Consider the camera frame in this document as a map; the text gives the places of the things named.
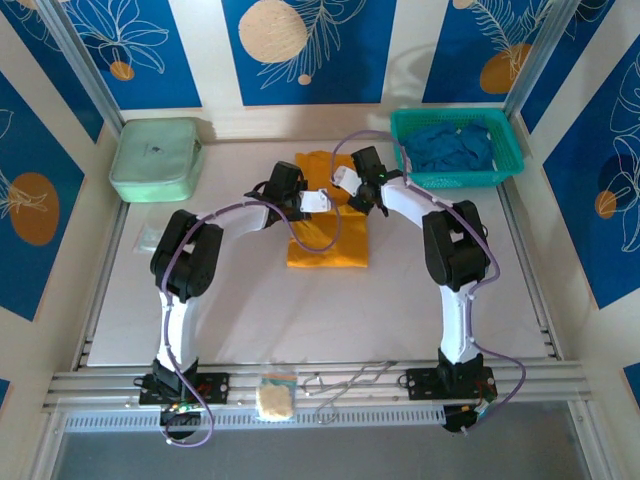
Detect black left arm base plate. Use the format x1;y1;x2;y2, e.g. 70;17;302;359
138;372;231;407

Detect clear bag with beige cotton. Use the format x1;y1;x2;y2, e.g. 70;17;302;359
254;369;299;422

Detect white slotted cable duct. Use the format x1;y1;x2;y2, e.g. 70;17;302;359
62;404;446;434

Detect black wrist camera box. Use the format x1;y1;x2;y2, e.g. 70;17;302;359
351;145;386;176
262;160;307;201

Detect blue cloth in basket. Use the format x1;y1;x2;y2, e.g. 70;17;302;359
402;119;496;175

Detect metal wire tongs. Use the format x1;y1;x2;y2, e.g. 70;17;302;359
299;359;401;426

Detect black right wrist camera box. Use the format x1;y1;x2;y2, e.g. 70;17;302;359
351;145;386;176

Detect black bracket with circuit board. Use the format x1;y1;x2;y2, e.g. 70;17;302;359
442;402;497;437
158;402;207;442

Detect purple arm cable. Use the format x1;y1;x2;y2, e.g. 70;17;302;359
330;129;527;436
158;197;344;448

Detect small clear plastic packet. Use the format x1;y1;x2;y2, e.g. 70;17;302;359
135;223;170;252

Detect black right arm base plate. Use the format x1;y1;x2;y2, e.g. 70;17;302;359
405;367;497;401

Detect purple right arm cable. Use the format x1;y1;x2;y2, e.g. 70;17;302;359
330;129;527;436

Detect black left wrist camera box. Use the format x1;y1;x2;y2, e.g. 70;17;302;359
262;160;307;201

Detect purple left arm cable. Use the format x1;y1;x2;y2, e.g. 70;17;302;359
158;197;344;448

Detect aluminium frame post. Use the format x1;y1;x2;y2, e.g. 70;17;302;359
502;0;585;119
37;0;126;132

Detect aluminium frame rail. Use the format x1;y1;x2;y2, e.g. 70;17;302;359
42;359;594;414

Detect teal plastic basket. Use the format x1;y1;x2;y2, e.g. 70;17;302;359
389;107;525;190

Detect orange t-shirt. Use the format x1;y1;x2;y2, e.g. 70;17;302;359
287;150;371;270

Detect mint green zip case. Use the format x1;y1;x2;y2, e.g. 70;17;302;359
108;117;206;204

